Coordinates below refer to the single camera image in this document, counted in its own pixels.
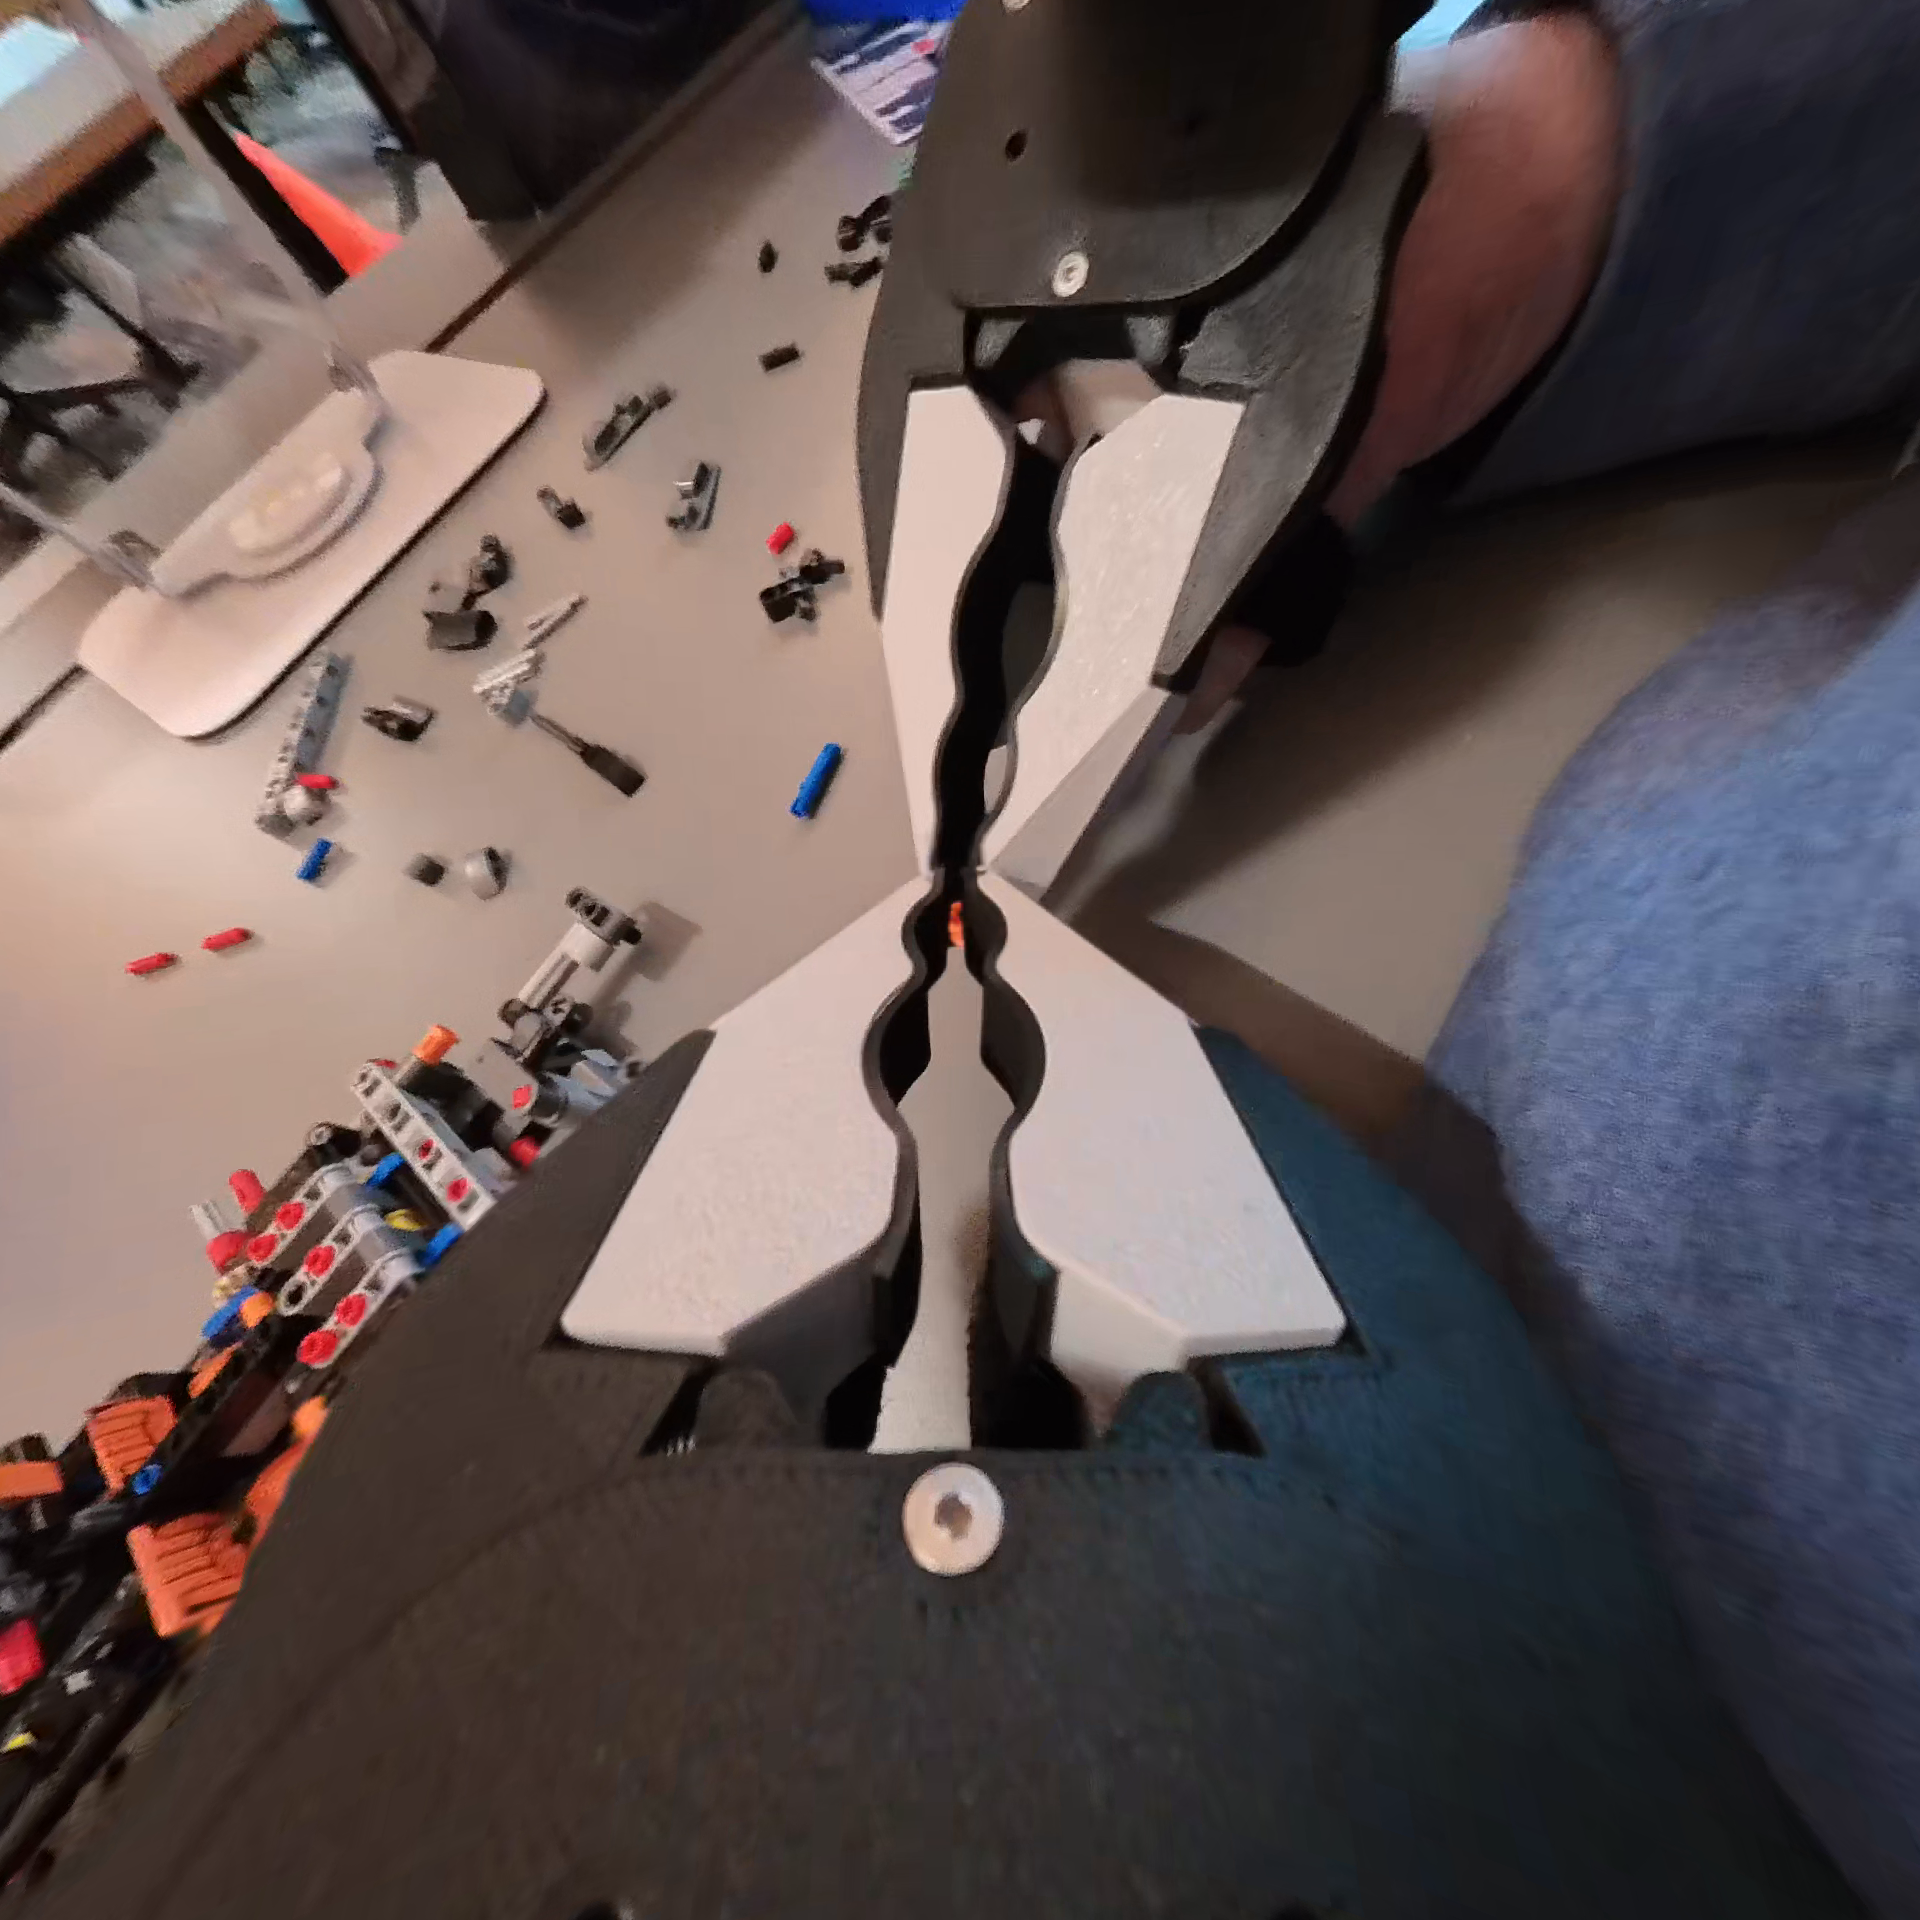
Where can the black lego cross connector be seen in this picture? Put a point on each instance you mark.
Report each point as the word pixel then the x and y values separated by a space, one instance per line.
pixel 785 602

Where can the black lego pin connector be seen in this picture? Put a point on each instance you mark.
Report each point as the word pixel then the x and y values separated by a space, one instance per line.
pixel 814 566

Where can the dark grey long lego piece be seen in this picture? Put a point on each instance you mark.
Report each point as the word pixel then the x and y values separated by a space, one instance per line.
pixel 633 423

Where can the orange traffic cone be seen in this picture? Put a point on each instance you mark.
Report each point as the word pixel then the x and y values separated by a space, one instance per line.
pixel 322 214

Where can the black lego hinge piece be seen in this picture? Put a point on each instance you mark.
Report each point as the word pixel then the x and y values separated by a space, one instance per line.
pixel 395 716

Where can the instruction booklet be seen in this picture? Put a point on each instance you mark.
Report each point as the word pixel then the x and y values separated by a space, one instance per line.
pixel 889 76

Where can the light grey lego connector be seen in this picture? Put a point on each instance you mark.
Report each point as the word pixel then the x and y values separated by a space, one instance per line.
pixel 292 805

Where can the blue storage bin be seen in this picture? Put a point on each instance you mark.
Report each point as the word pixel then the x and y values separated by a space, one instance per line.
pixel 875 4

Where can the person's right forearm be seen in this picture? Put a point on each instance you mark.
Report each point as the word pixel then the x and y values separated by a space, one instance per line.
pixel 1756 230

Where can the black chair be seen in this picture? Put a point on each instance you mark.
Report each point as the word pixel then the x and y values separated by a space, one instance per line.
pixel 525 89

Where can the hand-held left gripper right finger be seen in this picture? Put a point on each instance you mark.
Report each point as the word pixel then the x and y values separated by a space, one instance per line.
pixel 1151 1204

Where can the wooden table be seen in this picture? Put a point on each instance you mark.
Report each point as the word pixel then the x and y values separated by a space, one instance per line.
pixel 110 103

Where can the person's blue clothing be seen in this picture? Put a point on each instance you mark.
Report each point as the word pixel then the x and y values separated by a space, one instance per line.
pixel 1688 1123

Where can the small grey lego connector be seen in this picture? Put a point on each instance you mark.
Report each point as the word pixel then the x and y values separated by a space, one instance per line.
pixel 558 509

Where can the long grey lego beam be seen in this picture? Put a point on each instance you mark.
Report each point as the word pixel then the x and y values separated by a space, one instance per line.
pixel 301 736

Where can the white stand base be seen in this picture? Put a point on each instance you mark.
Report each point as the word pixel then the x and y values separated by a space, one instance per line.
pixel 428 435

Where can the grey blue lego piece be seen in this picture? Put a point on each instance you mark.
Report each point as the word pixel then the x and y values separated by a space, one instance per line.
pixel 685 493

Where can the dark grey lego cylinder piece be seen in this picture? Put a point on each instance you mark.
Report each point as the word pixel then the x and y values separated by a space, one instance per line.
pixel 460 633

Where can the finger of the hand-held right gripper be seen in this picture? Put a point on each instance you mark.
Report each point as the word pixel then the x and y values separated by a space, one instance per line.
pixel 1123 602
pixel 936 602

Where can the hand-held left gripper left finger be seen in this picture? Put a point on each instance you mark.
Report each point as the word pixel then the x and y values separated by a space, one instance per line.
pixel 725 1204

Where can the thin grey lego axle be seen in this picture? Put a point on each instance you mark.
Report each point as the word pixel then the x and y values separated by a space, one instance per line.
pixel 558 613

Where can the person's right hand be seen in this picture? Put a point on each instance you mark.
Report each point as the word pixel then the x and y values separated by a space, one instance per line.
pixel 1504 248

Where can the black lego axle piece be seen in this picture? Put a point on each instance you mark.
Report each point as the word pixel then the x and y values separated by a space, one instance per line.
pixel 593 757

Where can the lego car build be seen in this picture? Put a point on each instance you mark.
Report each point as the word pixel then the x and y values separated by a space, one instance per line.
pixel 369 1146

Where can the clear acrylic stand frame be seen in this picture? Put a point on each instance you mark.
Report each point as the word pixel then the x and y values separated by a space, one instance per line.
pixel 279 502

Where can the light grey two-hole liftarm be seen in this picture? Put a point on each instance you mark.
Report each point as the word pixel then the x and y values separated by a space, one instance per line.
pixel 503 698

